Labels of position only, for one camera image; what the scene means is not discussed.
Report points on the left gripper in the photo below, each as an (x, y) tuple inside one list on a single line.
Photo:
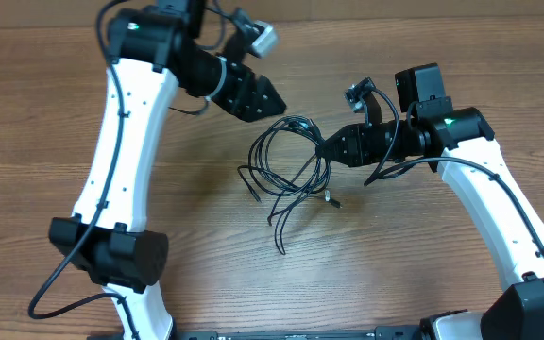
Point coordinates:
[(249, 111)]

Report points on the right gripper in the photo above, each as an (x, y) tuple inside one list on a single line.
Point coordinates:
[(354, 140)]

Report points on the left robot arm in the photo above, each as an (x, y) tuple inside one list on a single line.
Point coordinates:
[(151, 54)]

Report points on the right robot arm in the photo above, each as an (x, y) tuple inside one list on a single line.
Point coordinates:
[(460, 146)]

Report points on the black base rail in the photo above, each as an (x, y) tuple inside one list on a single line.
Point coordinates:
[(300, 335)]

